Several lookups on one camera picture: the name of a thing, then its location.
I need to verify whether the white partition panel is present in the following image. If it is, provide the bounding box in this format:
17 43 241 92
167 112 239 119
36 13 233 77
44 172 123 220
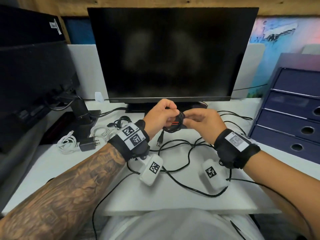
67 44 109 100
232 43 265 98

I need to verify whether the black right wrist strap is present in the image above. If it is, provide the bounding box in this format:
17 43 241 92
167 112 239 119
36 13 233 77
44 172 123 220
214 128 261 170

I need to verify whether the person's left forearm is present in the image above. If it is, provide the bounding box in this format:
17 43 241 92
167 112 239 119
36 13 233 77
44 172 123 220
0 143 125 240

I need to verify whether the black left wrist strap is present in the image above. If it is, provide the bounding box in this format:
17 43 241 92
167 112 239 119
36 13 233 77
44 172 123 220
107 120 150 162

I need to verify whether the person's right hand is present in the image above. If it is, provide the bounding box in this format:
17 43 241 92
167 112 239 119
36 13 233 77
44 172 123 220
182 108 228 146

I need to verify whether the person's white shirt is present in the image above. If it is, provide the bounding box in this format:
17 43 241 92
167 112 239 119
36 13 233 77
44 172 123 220
99 208 265 240

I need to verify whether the black monitor power cable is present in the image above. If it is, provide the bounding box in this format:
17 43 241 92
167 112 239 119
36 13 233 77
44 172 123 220
47 95 83 112

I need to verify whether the white background table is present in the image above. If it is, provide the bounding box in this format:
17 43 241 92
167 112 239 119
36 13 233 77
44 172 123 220
301 44 320 55

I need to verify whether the navy blue drawer unit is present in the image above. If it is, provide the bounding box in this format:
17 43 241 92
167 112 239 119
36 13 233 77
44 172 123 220
249 53 320 165

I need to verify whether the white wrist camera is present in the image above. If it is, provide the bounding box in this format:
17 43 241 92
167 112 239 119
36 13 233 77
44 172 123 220
139 154 164 187
199 158 229 192

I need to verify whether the small black cable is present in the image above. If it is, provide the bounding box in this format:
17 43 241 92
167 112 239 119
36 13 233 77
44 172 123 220
107 115 132 130

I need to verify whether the black monitor arm base plate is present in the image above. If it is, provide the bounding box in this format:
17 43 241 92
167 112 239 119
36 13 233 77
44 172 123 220
40 110 102 145

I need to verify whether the white cable with black charger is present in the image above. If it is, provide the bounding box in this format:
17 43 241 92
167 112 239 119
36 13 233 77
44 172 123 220
57 131 77 154

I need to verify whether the thin white green-tipped cable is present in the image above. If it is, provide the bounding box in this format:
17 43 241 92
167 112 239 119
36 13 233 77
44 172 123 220
90 125 108 140

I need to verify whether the black panel with white sticker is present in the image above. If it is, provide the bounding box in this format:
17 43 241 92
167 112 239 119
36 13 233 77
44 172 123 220
0 5 68 47

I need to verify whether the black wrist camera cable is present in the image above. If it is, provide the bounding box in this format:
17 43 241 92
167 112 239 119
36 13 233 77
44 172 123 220
92 172 140 240
226 178 313 240

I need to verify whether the person's left hand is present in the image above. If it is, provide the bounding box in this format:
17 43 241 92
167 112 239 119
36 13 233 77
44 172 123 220
142 98 181 142

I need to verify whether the black computer monitor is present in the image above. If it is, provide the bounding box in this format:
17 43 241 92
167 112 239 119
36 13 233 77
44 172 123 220
87 7 259 103

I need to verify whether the person's right forearm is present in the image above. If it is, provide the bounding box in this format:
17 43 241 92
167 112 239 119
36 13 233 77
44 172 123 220
243 150 320 240

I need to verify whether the long black cable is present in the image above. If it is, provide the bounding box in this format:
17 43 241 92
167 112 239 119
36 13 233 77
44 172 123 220
126 110 253 198

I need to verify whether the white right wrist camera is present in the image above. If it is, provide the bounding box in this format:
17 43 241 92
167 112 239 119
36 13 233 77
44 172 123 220
199 158 229 192

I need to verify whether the black charger plug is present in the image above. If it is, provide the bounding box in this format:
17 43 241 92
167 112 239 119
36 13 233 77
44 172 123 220
79 137 100 152

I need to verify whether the black monitor link cable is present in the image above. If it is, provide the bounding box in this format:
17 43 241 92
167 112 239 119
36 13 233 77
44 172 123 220
96 107 128 118

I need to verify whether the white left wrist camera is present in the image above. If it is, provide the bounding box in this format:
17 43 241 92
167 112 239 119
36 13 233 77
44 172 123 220
139 154 164 187

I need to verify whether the black wrist strap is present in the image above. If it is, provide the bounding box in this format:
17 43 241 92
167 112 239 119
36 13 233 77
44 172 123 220
107 120 150 162
214 128 261 170

